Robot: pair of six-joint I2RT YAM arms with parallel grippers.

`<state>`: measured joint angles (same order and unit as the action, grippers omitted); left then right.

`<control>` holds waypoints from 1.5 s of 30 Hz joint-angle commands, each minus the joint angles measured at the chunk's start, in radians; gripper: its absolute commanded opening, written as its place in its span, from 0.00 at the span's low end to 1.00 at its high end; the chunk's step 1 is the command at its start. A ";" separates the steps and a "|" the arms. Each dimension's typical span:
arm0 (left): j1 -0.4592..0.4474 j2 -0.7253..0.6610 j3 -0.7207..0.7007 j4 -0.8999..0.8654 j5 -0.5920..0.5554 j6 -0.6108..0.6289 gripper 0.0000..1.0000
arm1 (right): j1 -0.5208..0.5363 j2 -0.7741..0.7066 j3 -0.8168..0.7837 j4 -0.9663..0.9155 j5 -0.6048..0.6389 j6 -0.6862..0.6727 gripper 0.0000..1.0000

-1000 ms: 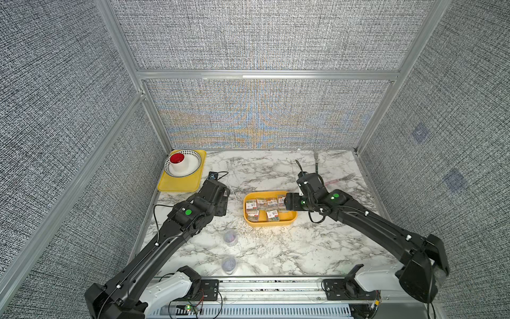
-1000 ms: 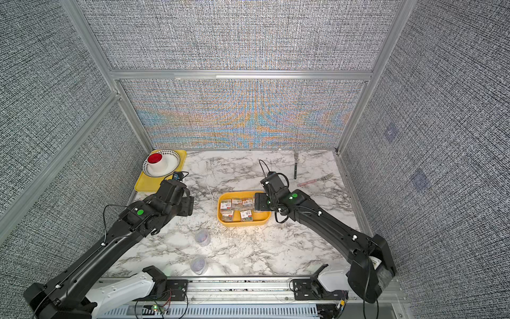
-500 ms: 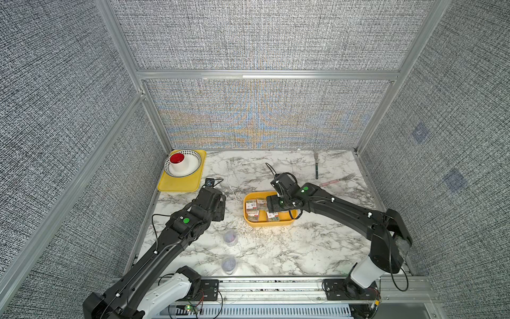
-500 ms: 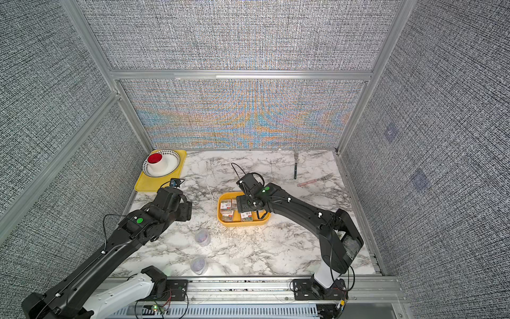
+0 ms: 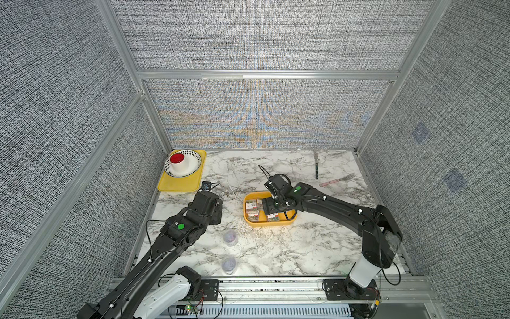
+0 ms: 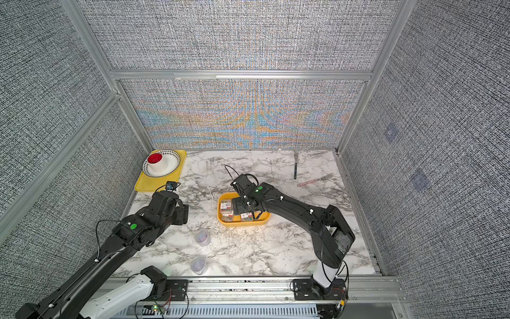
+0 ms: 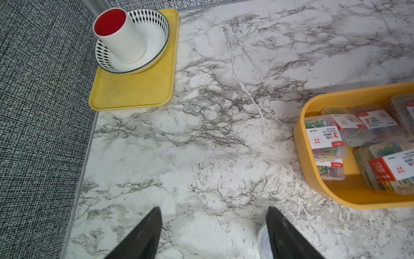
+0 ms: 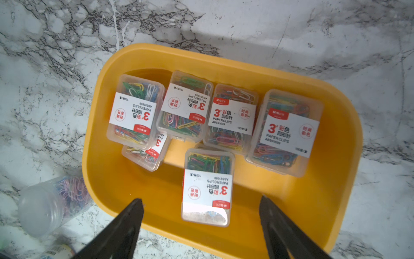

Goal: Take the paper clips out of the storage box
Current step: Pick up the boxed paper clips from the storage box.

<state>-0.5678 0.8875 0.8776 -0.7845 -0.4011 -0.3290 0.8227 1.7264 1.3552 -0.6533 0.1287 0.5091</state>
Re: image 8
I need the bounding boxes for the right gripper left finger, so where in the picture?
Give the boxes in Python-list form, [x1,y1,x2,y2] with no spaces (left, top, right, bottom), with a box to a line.
[74,199,144,259]

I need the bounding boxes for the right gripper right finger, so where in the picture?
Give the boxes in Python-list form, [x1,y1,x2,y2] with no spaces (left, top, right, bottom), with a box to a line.
[259,195,331,259]

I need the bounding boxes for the round clear clip jar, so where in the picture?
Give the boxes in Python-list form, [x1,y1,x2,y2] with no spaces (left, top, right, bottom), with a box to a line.
[18,175,93,237]

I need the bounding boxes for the yellow plastic storage box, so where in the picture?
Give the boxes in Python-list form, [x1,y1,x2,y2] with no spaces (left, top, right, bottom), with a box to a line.
[83,44,363,259]

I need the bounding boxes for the paper clip box underneath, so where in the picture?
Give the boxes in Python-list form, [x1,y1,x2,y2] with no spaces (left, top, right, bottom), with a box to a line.
[122,132,171,172]

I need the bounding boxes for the paper clip box front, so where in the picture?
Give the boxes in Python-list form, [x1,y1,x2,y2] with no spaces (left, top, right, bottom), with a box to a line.
[181,148,236,227]

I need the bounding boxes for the paper clip box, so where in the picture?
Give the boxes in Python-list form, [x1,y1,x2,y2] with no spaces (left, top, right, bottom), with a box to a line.
[107,74,166,150]
[203,84,259,156]
[181,148,236,227]
[156,70,214,143]
[245,89,324,178]

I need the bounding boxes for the paper clip box right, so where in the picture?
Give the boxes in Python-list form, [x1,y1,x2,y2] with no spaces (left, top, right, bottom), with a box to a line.
[245,89,324,178]

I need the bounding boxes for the paper clip box far left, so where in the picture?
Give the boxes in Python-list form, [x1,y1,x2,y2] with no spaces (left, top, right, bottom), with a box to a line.
[107,74,166,150]

